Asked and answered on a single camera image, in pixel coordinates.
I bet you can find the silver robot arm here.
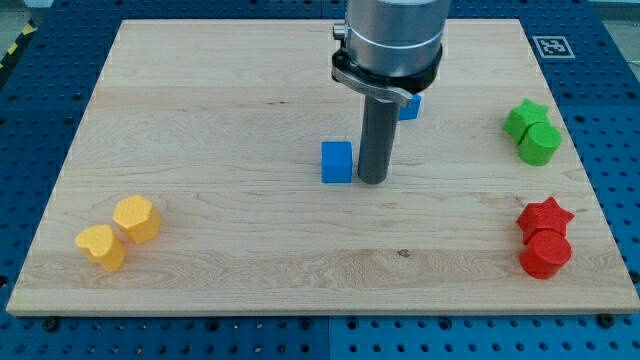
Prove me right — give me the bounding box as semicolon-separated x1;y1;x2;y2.
333;0;450;77

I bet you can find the yellow heart block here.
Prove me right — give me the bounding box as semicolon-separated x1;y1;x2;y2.
75;224;126;272

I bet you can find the blue block behind rod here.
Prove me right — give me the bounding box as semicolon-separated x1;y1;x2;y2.
398;94;422;121

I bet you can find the white fiducial marker tag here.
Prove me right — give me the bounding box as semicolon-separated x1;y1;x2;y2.
533;35;575;59

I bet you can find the green cylinder block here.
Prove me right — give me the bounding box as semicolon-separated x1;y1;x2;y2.
518;123;562;166

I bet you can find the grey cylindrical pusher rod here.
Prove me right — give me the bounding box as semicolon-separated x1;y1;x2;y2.
357;96;400;185

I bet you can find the blue cube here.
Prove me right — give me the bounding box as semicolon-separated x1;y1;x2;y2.
321;141;353;183

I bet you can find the black clamp with metal lever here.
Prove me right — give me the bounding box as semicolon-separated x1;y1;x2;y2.
331;46;443;107

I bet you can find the yellow hexagon block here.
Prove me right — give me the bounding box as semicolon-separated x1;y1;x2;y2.
113;195;161;244

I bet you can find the red star block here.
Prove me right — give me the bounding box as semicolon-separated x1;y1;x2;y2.
516;197;575;244

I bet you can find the red cylinder block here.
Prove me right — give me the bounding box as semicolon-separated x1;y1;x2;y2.
519;230;572;280

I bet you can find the wooden board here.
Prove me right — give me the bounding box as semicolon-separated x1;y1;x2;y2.
7;19;639;317

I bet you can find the green star block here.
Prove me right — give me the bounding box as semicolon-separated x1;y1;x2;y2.
503;98;549;145

